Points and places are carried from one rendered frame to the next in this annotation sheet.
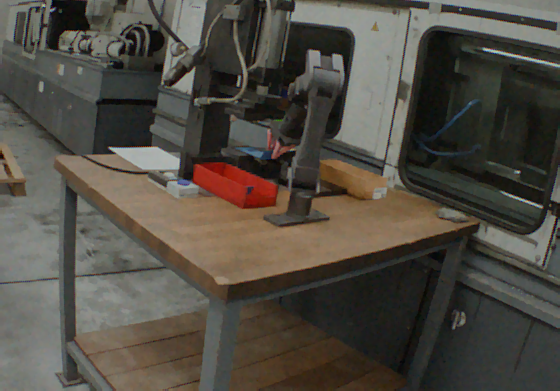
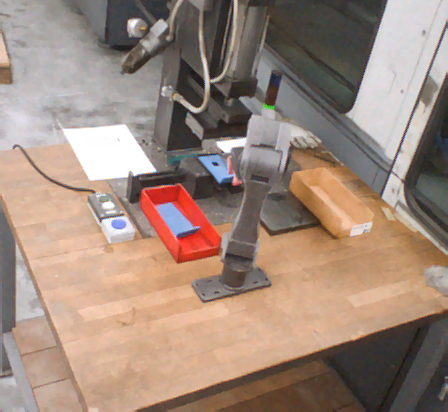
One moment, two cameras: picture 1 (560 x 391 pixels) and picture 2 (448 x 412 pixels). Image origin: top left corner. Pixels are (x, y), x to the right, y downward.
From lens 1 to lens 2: 0.68 m
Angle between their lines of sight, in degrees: 21
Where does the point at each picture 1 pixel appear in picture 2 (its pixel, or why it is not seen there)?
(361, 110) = (379, 92)
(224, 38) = (193, 23)
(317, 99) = (251, 183)
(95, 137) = (108, 7)
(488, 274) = not seen: outside the picture
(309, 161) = (244, 236)
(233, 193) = (170, 243)
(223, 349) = not seen: outside the picture
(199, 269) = (79, 389)
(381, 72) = (411, 51)
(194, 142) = (163, 132)
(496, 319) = not seen: outside the picture
